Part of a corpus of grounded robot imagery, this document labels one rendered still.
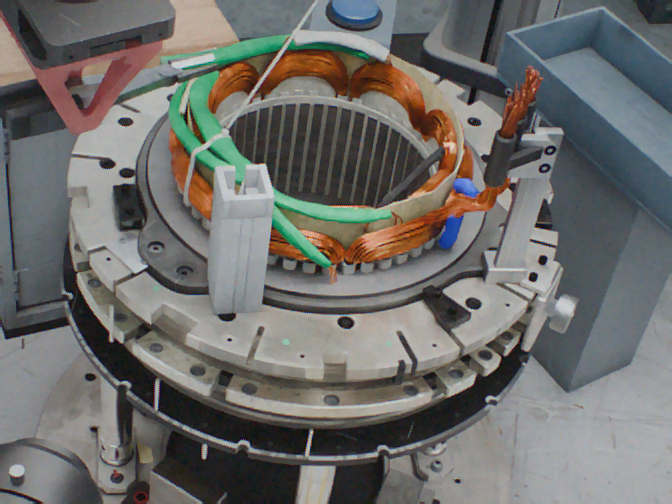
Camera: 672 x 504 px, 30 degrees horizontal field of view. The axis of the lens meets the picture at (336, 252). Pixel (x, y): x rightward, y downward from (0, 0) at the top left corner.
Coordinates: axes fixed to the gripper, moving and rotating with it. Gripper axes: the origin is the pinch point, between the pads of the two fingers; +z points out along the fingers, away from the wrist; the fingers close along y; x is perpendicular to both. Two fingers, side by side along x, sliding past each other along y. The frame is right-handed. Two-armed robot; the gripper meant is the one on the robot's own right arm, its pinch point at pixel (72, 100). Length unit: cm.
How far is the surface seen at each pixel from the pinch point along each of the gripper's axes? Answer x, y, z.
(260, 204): 6.8, 9.2, 1.6
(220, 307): 5.0, 9.6, 9.4
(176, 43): 16.4, -18.7, 16.9
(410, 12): 142, -132, 142
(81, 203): 2.9, -5.3, 15.4
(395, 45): 130, -120, 139
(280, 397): 6.7, 14.6, 13.0
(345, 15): 32.9, -19.8, 19.7
